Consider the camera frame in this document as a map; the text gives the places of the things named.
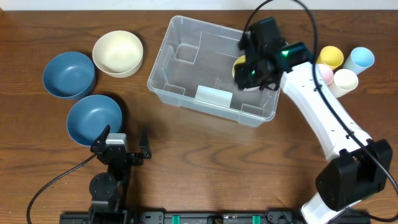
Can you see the cream white plastic cup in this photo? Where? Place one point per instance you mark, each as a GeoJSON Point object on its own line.
{"type": "Point", "coordinates": [344, 81]}

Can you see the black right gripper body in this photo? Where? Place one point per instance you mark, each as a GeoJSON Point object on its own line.
{"type": "Point", "coordinates": [254, 75]}

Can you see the white small bowl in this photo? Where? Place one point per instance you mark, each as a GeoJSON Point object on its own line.
{"type": "Point", "coordinates": [251, 89]}

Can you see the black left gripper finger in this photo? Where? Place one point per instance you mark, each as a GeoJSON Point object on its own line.
{"type": "Point", "coordinates": [143, 143]}
{"type": "Point", "coordinates": [101, 139]}

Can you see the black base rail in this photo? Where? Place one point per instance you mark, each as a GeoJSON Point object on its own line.
{"type": "Point", "coordinates": [272, 216]}

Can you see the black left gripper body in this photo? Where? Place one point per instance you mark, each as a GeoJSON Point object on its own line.
{"type": "Point", "coordinates": [135, 160]}

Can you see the cream large bowl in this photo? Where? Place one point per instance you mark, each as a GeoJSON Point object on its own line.
{"type": "Point", "coordinates": [118, 53]}

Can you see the dark blue bowl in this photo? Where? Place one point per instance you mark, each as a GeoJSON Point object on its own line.
{"type": "Point", "coordinates": [70, 75]}
{"type": "Point", "coordinates": [90, 115]}

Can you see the yellow small bowl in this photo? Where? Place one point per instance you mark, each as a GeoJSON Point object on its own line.
{"type": "Point", "coordinates": [240, 60]}

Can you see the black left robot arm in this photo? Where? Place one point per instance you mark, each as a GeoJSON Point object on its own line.
{"type": "Point", "coordinates": [109, 189]}

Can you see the light blue plastic cup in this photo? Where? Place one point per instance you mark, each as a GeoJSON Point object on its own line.
{"type": "Point", "coordinates": [359, 60]}

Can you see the pink plastic cup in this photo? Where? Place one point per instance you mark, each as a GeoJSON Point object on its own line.
{"type": "Point", "coordinates": [326, 72]}

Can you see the yellow cup at back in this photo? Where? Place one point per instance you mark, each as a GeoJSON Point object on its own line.
{"type": "Point", "coordinates": [331, 56]}

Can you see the dark blue bowl rear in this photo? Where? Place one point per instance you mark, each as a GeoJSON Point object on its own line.
{"type": "Point", "coordinates": [70, 75]}

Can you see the dark blue bowl front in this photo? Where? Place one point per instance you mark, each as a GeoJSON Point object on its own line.
{"type": "Point", "coordinates": [90, 115]}

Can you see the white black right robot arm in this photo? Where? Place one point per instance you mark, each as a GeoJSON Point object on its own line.
{"type": "Point", "coordinates": [357, 166]}

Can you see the clear plastic storage container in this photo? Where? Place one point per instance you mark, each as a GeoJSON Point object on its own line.
{"type": "Point", "coordinates": [194, 69]}

